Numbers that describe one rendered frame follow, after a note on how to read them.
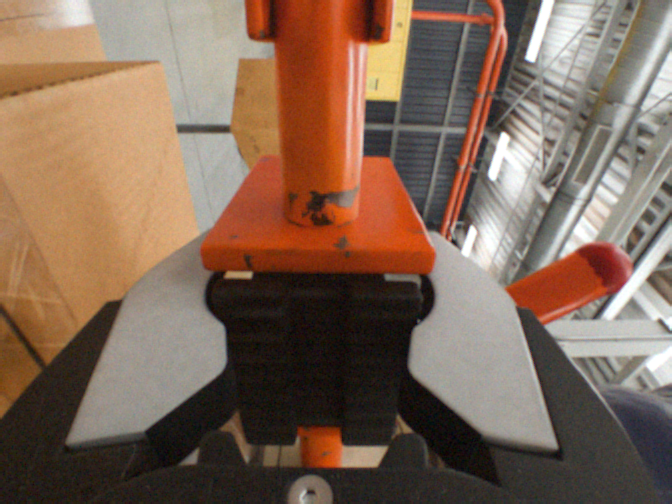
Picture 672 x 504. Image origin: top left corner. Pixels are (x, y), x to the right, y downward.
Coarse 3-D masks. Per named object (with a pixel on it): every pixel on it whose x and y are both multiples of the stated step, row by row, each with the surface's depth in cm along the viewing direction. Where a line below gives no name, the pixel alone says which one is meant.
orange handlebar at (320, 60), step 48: (288, 0) 6; (336, 0) 6; (384, 0) 6; (288, 48) 7; (336, 48) 7; (288, 96) 7; (336, 96) 7; (288, 144) 8; (336, 144) 8; (288, 192) 9; (336, 192) 8
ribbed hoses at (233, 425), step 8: (232, 272) 24; (240, 272) 24; (248, 272) 24; (232, 424) 15; (240, 424) 16; (232, 432) 15; (240, 432) 16; (240, 440) 15; (240, 448) 15; (248, 448) 17
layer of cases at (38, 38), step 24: (0, 0) 47; (24, 0) 51; (48, 0) 56; (72, 0) 62; (0, 24) 48; (24, 24) 52; (48, 24) 57; (72, 24) 62; (0, 48) 48; (24, 48) 52; (48, 48) 57; (72, 48) 63; (96, 48) 70
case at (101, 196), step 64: (64, 64) 23; (128, 64) 22; (0, 128) 12; (64, 128) 15; (128, 128) 21; (0, 192) 12; (64, 192) 16; (128, 192) 21; (0, 256) 12; (64, 256) 16; (128, 256) 21; (0, 320) 12; (64, 320) 16; (0, 384) 12
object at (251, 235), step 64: (256, 192) 11; (384, 192) 11; (256, 256) 8; (320, 256) 8; (384, 256) 8; (256, 320) 8; (320, 320) 9; (384, 320) 8; (256, 384) 9; (320, 384) 11; (384, 384) 9
